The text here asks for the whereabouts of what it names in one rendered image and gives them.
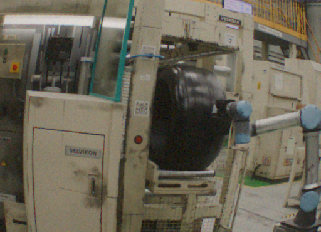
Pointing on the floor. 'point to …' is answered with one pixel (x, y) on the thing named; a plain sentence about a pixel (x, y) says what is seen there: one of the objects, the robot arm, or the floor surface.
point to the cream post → (136, 159)
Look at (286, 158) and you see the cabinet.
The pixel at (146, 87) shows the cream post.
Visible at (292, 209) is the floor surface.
